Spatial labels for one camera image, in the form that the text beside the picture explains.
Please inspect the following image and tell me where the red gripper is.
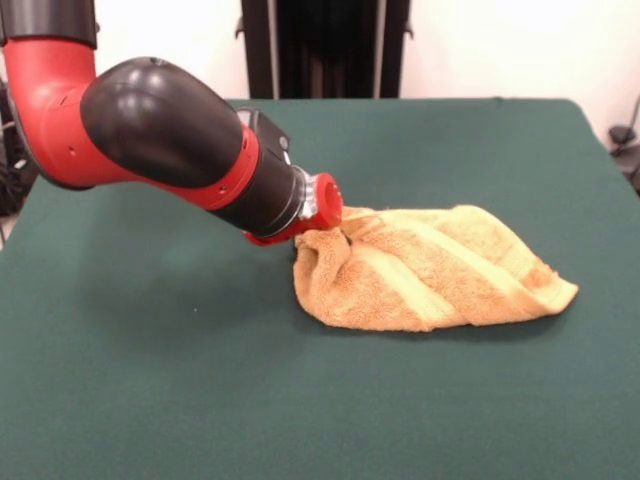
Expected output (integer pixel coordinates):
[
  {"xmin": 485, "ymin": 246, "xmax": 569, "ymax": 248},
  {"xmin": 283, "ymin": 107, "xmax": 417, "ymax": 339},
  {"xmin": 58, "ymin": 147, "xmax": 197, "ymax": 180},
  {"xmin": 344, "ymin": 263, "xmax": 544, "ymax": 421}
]
[{"xmin": 243, "ymin": 172, "xmax": 346, "ymax": 248}]

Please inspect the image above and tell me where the orange terry towel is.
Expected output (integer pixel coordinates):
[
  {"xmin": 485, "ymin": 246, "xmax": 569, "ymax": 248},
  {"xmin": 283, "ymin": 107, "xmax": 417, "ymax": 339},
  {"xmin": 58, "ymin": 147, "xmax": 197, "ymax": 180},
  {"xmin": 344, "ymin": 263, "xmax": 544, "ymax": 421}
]
[{"xmin": 292, "ymin": 202, "xmax": 580, "ymax": 334}]

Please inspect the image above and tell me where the dark green table cloth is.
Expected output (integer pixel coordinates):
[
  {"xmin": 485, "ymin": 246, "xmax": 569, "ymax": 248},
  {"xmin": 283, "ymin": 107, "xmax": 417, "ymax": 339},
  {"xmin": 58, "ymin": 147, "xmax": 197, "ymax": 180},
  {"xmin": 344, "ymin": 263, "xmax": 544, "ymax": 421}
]
[{"xmin": 0, "ymin": 97, "xmax": 640, "ymax": 480}]

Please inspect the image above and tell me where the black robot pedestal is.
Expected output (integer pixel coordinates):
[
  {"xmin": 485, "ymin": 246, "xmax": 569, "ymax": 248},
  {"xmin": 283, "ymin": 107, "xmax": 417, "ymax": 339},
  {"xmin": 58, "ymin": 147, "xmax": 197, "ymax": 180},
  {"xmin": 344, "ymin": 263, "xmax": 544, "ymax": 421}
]
[{"xmin": 241, "ymin": 0, "xmax": 415, "ymax": 100}]

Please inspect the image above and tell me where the black plug with cable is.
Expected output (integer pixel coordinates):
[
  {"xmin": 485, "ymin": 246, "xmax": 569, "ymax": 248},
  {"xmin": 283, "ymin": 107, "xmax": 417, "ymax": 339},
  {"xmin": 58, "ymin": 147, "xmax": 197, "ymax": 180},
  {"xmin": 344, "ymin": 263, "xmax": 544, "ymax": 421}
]
[{"xmin": 607, "ymin": 94, "xmax": 640, "ymax": 196}]

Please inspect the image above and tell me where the black cable bundle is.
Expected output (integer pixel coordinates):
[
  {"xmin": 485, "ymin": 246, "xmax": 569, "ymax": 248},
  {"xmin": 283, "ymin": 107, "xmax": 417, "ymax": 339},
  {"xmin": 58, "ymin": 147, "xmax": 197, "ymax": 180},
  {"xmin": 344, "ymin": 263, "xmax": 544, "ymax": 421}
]
[{"xmin": 0, "ymin": 89, "xmax": 41, "ymax": 219}]

